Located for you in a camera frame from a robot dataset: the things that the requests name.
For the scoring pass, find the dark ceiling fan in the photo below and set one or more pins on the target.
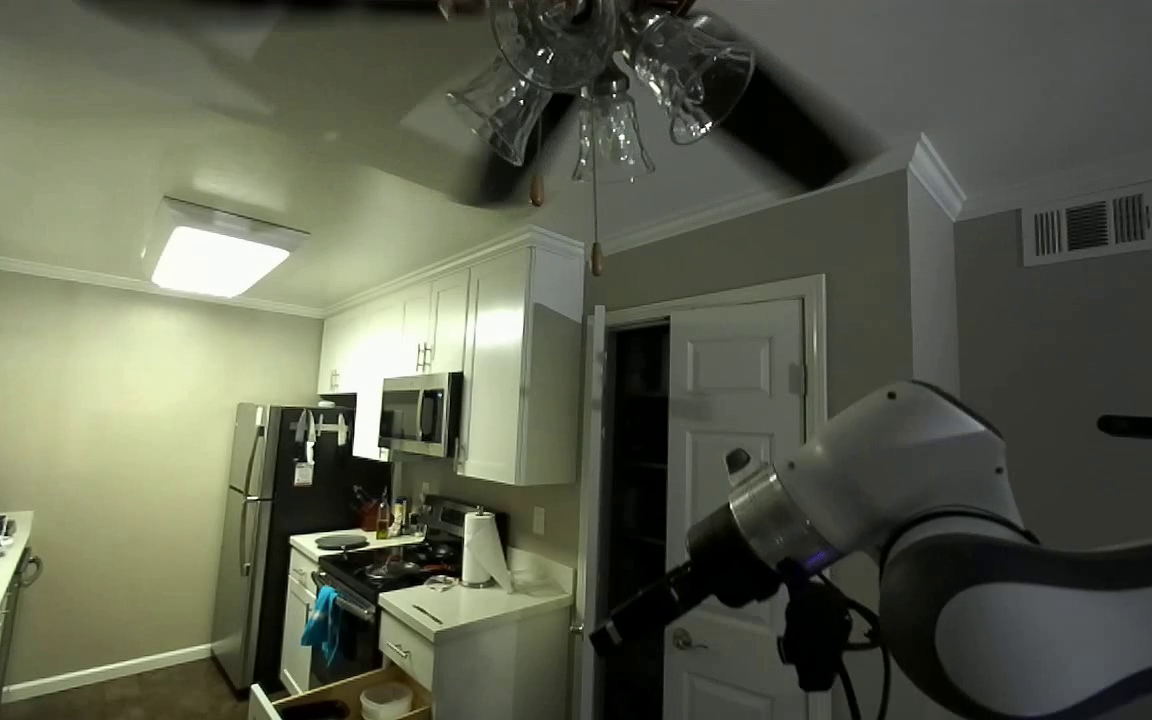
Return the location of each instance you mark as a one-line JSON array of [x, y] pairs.
[[789, 120]]

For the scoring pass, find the square ceiling light panel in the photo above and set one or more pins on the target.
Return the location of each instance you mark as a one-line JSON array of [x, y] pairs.
[[219, 256]]

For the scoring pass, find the white wall air vent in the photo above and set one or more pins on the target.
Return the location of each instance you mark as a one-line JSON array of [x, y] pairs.
[[1091, 225]]

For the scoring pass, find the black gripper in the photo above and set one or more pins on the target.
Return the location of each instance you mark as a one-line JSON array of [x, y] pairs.
[[731, 554]]

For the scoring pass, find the white round container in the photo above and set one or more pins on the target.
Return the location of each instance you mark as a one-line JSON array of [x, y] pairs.
[[385, 702]]

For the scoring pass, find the clear glass lamp shade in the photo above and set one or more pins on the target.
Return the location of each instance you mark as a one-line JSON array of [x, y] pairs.
[[698, 64], [541, 40], [609, 132], [500, 107]]

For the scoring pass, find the white upper kitchen cabinets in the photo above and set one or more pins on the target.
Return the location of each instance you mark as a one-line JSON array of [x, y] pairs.
[[497, 361]]

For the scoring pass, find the white panel door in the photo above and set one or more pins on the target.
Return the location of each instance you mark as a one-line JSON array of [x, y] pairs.
[[737, 386]]

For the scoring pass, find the white wall outlet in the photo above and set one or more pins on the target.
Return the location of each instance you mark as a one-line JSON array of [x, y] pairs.
[[536, 523]]

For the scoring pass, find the bottles beside refrigerator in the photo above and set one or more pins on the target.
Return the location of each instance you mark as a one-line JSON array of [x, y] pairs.
[[376, 514]]

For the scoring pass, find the open wooden drawer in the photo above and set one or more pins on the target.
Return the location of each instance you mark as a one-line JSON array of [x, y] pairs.
[[339, 698]]

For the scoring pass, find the stainless steel microwave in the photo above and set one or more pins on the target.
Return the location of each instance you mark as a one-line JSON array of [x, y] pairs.
[[417, 417]]

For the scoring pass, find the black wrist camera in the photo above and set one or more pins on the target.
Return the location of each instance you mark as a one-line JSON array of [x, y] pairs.
[[816, 637]]

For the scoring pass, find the white paper towel roll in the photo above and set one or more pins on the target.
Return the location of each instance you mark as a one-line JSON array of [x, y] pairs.
[[483, 549]]

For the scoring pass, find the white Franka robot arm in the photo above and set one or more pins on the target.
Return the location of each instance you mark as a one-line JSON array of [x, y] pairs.
[[930, 466]]

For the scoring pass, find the black kitchen stove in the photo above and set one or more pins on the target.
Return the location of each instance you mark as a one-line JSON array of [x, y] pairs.
[[380, 572]]

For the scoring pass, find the white lower cabinet with counter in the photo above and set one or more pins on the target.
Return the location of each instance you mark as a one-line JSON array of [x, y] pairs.
[[483, 652]]

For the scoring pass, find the round metal door knob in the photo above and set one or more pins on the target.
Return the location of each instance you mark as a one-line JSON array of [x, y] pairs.
[[685, 642]]

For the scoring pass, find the blue hanging dish towel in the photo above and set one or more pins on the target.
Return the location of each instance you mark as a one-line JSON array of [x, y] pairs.
[[322, 624]]

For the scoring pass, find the stainless steel refrigerator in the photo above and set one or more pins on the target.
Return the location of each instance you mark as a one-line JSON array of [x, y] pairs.
[[249, 533]]

